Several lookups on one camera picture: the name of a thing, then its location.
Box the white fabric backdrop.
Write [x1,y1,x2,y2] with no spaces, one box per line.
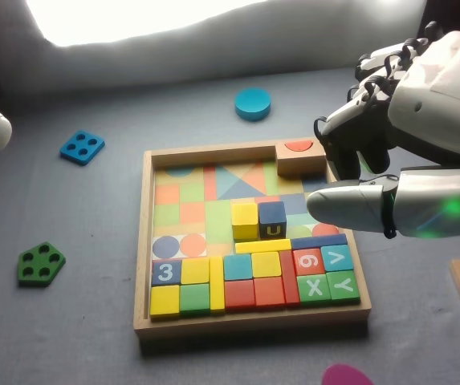
[0,0,429,94]

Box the blue four-hole square piece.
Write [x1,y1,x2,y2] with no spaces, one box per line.
[59,129,107,167]

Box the magenta round piece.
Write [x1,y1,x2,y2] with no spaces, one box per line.
[320,363,376,385]

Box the grey table cloth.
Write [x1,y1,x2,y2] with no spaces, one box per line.
[0,63,460,385]

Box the dark blue U cube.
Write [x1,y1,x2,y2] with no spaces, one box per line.
[258,201,287,241]

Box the wooden puzzle tray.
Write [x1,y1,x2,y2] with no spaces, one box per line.
[132,138,373,342]

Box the blue round disc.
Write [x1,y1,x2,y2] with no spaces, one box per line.
[234,87,273,123]

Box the green five-hole pentagon piece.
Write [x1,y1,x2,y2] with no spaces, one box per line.
[17,241,67,288]

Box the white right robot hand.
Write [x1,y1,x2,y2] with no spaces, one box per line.
[305,22,460,241]

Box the yellow cube block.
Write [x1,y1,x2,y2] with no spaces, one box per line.
[230,201,260,242]

